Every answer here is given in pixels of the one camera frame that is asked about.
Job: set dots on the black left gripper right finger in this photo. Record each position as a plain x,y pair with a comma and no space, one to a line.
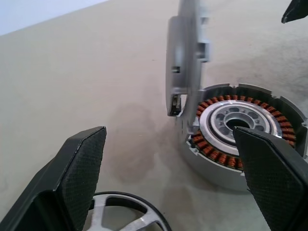
272,180

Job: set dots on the silver spoked wheel black rim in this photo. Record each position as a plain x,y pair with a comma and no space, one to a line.
101,204

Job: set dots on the silver motor end cover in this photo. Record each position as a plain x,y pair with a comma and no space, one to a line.
175,72

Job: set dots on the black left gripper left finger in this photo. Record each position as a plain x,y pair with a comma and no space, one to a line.
79,168

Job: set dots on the silver motor stator copper windings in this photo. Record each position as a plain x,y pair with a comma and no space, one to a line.
214,175

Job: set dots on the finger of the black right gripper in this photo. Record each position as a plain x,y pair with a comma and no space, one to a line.
297,10

